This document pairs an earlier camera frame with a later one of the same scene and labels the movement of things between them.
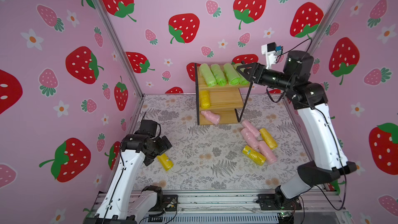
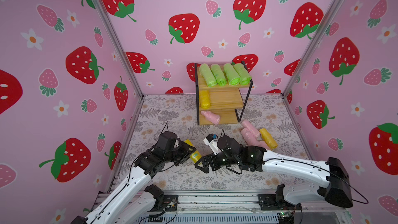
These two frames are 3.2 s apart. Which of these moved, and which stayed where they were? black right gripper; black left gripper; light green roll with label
Moved: black left gripper; black right gripper
Stayed: light green roll with label
